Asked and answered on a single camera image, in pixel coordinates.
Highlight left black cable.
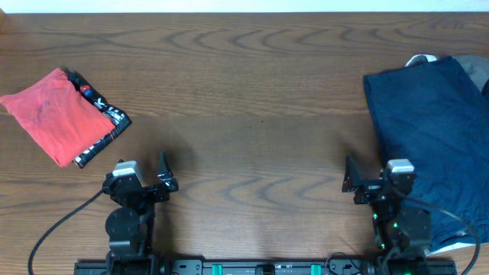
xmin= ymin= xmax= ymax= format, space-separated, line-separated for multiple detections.
xmin=27 ymin=189 xmax=106 ymax=275

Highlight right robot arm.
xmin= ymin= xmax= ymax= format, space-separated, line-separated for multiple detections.
xmin=342 ymin=156 xmax=431 ymax=258

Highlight navy blue shorts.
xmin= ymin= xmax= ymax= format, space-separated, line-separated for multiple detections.
xmin=363 ymin=57 xmax=488 ymax=244

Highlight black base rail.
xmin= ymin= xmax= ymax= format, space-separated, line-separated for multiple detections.
xmin=73 ymin=258 xmax=458 ymax=275

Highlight right black cable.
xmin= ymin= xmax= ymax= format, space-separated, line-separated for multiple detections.
xmin=397 ymin=189 xmax=481 ymax=275

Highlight black white patterned garment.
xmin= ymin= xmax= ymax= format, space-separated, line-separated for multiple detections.
xmin=63 ymin=67 xmax=133 ymax=170

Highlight black cable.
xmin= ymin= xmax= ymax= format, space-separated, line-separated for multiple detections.
xmin=397 ymin=189 xmax=481 ymax=275
xmin=27 ymin=189 xmax=106 ymax=275

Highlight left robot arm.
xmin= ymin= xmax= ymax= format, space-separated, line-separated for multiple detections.
xmin=102 ymin=153 xmax=179 ymax=257

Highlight folded red cloth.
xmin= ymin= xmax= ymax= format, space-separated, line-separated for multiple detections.
xmin=1 ymin=69 xmax=115 ymax=167

